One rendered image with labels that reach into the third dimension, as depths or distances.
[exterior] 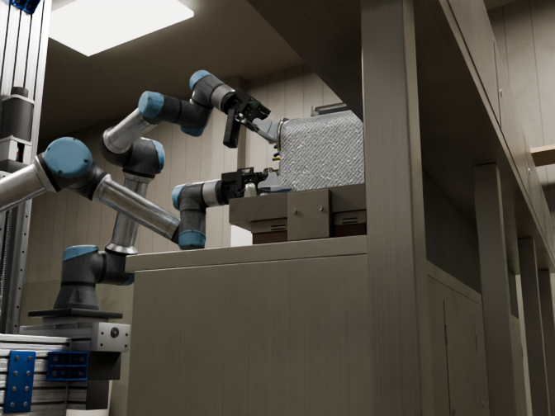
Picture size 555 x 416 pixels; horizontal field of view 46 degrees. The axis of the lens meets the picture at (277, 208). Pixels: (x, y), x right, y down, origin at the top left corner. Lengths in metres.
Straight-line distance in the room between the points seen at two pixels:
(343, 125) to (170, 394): 0.79
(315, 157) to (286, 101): 4.39
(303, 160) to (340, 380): 0.65
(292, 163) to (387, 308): 1.01
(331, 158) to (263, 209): 0.28
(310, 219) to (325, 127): 0.37
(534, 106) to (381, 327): 4.43
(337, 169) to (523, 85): 3.63
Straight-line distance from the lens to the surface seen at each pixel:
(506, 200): 2.13
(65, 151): 1.88
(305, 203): 1.46
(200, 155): 6.56
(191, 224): 1.83
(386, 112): 0.85
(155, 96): 1.96
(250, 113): 1.89
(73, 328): 2.27
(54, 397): 2.24
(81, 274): 2.33
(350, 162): 1.69
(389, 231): 0.80
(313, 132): 1.76
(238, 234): 5.41
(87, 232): 7.51
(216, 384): 1.47
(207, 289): 1.50
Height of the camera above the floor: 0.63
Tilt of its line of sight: 14 degrees up
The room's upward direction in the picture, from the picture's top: straight up
